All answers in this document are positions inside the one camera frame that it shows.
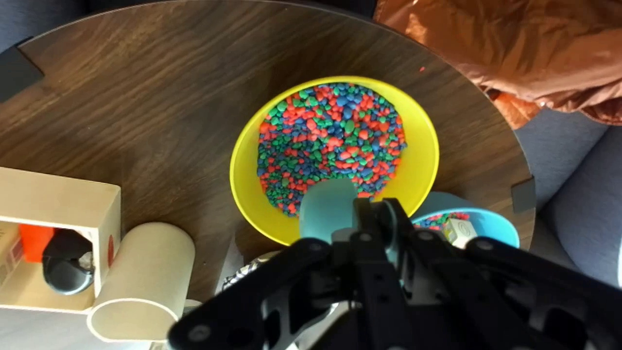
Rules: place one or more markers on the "light wooden box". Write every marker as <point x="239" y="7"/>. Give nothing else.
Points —
<point x="59" y="198"/>

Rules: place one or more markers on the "dark grey round object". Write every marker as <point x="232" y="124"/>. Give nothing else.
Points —
<point x="68" y="266"/>

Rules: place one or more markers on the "cream cylindrical mug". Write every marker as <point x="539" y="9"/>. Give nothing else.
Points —
<point x="146" y="279"/>

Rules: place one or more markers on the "blue plastic bowl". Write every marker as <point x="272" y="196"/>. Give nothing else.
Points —
<point x="498" y="231"/>

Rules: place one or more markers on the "small orange cup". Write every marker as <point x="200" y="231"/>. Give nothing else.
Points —
<point x="35" y="242"/>

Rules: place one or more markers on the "multicolored gravel pile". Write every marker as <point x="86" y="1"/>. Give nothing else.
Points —
<point x="440" y="223"/>
<point x="331" y="137"/>

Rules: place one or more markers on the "yellow plastic bowl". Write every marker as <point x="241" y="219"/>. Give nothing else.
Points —
<point x="420" y="169"/>

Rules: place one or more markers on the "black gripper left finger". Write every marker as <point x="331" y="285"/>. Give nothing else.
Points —
<point x="375" y="293"/>

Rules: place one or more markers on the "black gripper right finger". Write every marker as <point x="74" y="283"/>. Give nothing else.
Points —
<point x="467" y="285"/>

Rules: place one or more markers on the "grey upholstered chair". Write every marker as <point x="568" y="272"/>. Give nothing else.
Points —
<point x="576" y="202"/>

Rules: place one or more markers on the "round dark wood table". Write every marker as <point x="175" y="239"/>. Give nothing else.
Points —
<point x="142" y="110"/>

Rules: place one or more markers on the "small yellow box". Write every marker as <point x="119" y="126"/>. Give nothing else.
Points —
<point x="459" y="233"/>

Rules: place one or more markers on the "orange crumpled jacket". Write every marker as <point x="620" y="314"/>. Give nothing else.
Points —
<point x="517" y="52"/>

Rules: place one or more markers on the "black table edge clip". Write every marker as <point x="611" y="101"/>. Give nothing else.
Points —
<point x="18" y="75"/>
<point x="523" y="196"/>

